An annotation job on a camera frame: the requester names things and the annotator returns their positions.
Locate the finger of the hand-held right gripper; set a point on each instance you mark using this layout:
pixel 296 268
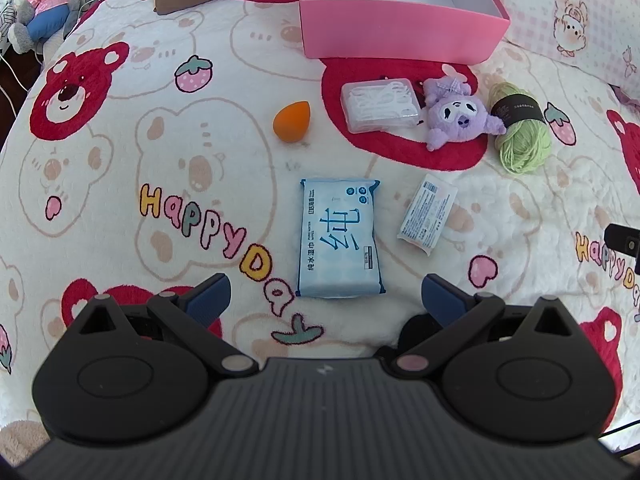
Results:
pixel 622 240

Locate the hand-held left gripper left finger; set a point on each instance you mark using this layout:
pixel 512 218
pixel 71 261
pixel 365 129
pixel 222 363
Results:
pixel 212 295

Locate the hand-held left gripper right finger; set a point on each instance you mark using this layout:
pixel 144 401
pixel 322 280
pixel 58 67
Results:
pixel 440 300

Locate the white wet wipes pack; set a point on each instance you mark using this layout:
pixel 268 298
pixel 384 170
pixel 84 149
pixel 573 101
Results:
pixel 427 215

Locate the blue wet wipes pack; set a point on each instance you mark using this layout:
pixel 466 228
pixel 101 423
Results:
pixel 340 240

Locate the green yarn ball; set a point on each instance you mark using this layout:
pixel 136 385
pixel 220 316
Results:
pixel 522 150

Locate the purple plush toy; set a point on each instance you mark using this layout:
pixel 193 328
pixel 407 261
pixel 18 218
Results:
pixel 457 115

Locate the orange makeup sponge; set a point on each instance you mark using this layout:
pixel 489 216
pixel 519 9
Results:
pixel 291 122

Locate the clear floss pick box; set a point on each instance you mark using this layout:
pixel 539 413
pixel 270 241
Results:
pixel 380 105

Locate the pink cardboard box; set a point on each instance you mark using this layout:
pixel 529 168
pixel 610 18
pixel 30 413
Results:
pixel 400 25

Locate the printed bear blanket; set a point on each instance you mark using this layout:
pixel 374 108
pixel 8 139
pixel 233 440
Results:
pixel 150 185

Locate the pink checked pillow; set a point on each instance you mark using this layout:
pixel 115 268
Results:
pixel 590 10

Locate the grey plush rabbit toy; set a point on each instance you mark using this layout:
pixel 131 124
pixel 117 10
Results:
pixel 45 15

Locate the cluttered side table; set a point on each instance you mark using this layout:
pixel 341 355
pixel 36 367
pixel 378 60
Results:
pixel 4 25

